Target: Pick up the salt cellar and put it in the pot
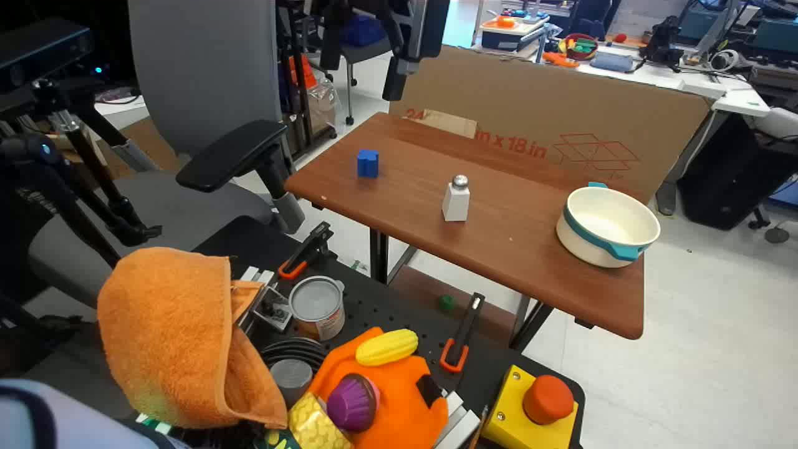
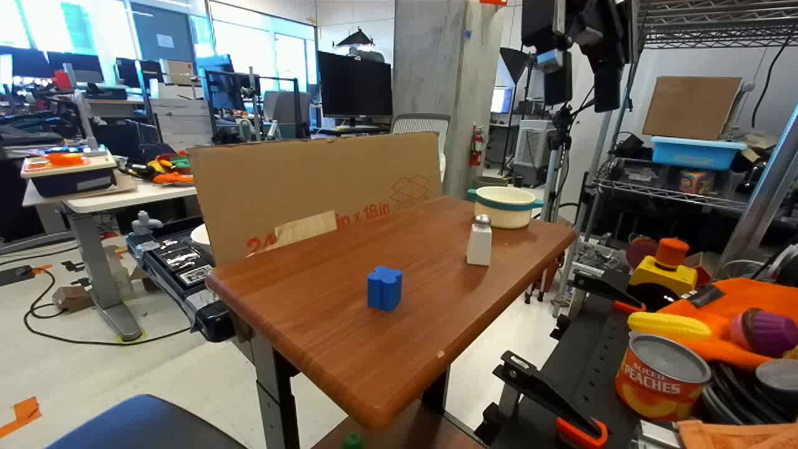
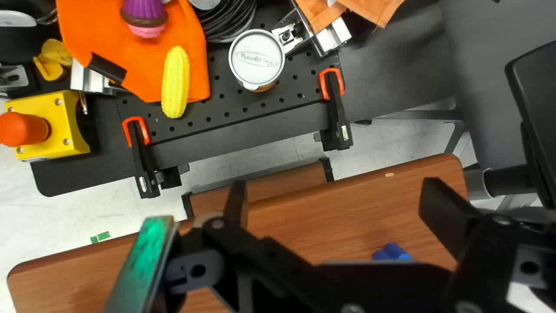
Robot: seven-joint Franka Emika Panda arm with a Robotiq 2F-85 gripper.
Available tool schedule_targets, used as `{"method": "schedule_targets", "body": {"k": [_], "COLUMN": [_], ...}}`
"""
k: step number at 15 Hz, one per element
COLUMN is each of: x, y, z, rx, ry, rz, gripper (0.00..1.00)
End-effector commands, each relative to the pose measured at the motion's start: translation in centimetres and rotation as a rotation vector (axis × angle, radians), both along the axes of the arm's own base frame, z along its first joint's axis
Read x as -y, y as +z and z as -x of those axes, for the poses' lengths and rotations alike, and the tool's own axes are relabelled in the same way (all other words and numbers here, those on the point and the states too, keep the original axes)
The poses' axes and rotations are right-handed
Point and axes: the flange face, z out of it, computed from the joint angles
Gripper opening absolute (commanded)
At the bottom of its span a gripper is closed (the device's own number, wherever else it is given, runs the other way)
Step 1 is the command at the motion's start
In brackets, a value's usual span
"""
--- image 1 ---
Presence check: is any purple toy cupcake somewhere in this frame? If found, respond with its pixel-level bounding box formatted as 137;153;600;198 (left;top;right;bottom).
324;372;381;434

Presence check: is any grey cylinder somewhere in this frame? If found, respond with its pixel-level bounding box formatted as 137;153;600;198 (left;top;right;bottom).
270;357;317;408

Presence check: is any orange cloth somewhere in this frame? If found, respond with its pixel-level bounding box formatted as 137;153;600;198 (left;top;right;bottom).
95;246;290;431

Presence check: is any blue cube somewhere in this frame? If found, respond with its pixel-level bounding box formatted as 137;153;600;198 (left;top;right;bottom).
354;147;385;183

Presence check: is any white pot teal rim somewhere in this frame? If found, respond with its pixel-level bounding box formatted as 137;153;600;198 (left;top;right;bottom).
553;183;664;272

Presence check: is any white salt cellar silver top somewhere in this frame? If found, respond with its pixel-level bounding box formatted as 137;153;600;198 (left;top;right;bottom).
440;173;475;224

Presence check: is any orange plastic toy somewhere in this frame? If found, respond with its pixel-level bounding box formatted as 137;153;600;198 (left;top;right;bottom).
308;325;452;449

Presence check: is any brown cardboard panel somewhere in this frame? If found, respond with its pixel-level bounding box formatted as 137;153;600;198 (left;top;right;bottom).
388;45;717;206

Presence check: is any metal cup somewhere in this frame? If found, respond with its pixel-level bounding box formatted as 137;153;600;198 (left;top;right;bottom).
287;272;349;344

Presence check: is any yellow box red button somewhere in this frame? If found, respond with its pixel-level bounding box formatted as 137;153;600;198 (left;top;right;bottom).
481;362;582;449

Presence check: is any black bag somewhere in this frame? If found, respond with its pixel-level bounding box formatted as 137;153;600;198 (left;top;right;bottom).
677;113;798;232

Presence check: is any orange black clamp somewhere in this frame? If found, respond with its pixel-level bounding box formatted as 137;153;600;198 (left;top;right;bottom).
277;221;338;284
436;289;487;377

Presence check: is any black camera tripod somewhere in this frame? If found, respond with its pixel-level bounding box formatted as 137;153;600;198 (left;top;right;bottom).
0;19;166;334

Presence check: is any yellow toy corn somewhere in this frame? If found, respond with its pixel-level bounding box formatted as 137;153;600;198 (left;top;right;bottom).
354;328;422;370

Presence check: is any grey office chair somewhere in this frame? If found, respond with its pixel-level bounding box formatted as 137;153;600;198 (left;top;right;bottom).
23;0;308;309

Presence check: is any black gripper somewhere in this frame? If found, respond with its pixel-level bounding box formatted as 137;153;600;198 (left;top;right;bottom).
381;0;452;103

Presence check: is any black perforated base board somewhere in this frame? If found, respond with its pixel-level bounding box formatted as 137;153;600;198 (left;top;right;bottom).
194;214;590;449

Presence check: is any white desk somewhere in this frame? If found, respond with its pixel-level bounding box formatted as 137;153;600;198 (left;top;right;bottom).
577;49;774;120

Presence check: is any yellow textured toy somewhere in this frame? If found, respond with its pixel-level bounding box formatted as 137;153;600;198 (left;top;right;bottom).
287;390;354;449

